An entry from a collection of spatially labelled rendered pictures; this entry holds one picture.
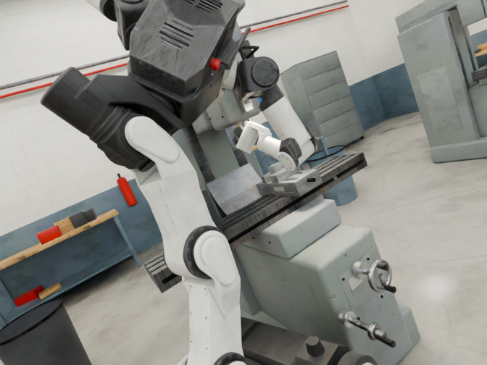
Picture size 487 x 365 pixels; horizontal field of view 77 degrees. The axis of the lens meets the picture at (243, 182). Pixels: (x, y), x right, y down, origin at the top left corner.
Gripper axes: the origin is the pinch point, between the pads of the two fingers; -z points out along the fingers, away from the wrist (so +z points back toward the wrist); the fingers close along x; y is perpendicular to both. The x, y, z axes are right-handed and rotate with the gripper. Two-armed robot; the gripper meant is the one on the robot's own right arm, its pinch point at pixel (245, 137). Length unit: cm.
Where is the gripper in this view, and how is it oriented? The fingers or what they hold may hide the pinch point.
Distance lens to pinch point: 149.1
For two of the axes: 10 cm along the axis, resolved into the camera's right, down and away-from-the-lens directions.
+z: 0.6, 1.4, -9.9
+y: 3.9, 9.1, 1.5
